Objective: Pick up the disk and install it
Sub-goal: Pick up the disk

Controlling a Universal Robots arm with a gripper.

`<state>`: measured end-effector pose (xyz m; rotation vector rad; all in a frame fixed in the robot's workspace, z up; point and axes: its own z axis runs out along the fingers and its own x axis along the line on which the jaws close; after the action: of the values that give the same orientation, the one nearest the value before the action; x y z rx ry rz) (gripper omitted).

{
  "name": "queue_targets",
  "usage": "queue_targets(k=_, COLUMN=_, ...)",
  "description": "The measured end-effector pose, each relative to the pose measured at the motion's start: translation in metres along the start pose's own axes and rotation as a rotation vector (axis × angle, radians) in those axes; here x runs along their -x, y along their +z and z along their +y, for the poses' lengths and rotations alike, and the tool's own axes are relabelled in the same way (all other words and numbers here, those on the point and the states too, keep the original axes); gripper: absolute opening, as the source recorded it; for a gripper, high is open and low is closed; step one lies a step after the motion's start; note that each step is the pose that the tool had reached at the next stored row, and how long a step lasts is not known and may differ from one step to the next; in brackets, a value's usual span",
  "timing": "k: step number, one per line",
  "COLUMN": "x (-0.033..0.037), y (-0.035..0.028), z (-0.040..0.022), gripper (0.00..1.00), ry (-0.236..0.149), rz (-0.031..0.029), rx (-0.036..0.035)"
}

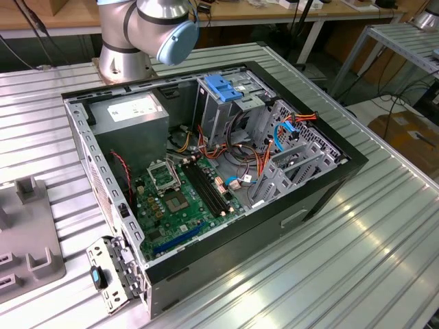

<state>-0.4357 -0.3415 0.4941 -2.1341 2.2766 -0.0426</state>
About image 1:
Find silver slot bracket cover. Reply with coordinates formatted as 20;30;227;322
85;234;145;316

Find blue expansion slot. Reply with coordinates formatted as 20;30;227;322
152;221;206;256

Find black RAM slot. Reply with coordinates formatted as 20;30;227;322
185;163;224;216
189;162;227;214
180;164;220;217
193;160;230;212

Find metal socket cover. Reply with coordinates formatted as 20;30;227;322
147;160;182;192

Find black blue latch tab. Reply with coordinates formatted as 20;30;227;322
89;267;107;291

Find silver perforated disk bay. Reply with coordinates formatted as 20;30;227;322
246;99;347;210

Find red orange wire bundle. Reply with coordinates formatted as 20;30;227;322
197;125;229;160

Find yellow orange supply wires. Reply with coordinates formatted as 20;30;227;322
176;131;192;152

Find large cardboard box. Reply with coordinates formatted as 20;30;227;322
368;111;439;172

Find disk power wire black connector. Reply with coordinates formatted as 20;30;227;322
289;111;320;126

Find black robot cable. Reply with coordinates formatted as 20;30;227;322
0;0;58;71

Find blue plastic drive latch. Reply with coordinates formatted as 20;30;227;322
204;75;244;103

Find black stand pole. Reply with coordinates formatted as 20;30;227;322
287;0;318;71

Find open black PC case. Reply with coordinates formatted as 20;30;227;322
60;60;370;319

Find silver optical drive cage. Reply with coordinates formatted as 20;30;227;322
191;68;275;148

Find grey power supply unit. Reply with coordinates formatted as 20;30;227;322
87;90;171;175

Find orange yellow wire bundle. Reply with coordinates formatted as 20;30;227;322
255;142;275;178

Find wooden desk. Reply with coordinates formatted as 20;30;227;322
0;0;405;40

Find green motherboard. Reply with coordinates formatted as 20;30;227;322
132;156;248;263

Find red black fan wire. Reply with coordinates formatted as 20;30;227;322
109;149;134;206

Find grey parts rack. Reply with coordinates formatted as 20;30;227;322
0;176;67;304

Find blue SATA wire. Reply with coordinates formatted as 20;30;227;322
224;119;298;188

